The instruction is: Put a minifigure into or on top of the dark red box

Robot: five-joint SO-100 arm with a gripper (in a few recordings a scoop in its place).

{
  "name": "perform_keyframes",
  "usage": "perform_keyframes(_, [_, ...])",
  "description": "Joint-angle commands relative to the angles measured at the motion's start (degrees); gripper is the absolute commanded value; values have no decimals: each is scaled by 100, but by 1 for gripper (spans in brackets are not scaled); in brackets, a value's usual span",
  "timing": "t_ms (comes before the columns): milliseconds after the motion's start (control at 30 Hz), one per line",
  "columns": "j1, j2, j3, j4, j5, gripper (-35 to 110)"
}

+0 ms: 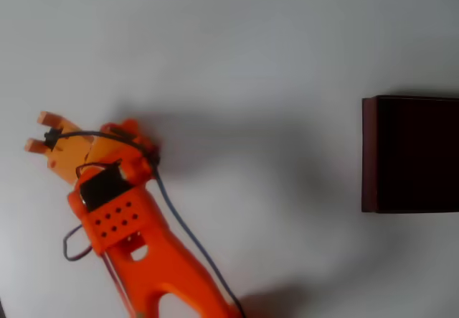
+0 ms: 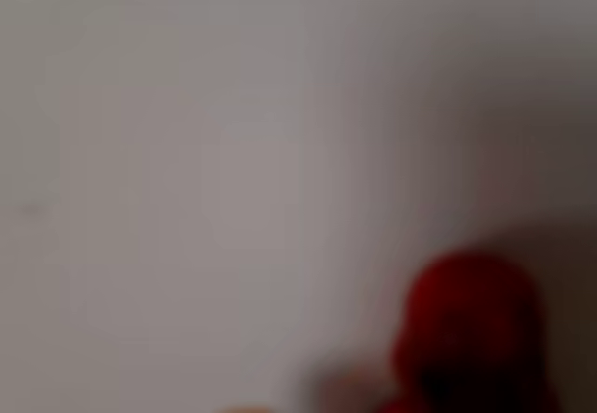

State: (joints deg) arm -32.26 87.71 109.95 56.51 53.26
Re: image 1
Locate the dark brown box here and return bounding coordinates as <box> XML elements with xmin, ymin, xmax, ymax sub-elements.
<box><xmin>361</xmin><ymin>95</ymin><xmax>459</xmax><ymax>214</ymax></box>

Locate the small black camera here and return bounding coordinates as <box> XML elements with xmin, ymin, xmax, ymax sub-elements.
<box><xmin>43</xmin><ymin>128</ymin><xmax>62</xmax><ymax>151</ymax></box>

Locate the blue purple servo wire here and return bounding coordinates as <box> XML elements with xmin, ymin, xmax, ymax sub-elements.
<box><xmin>62</xmin><ymin>167</ymin><xmax>247</xmax><ymax>318</ymax></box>

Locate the black camera cable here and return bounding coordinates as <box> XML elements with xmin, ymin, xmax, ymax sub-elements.
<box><xmin>53</xmin><ymin>129</ymin><xmax>161</xmax><ymax>168</ymax></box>

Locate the pale orange camera mount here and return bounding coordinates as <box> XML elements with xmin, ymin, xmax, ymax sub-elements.
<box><xmin>24</xmin><ymin>111</ymin><xmax>95</xmax><ymax>184</ymax></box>

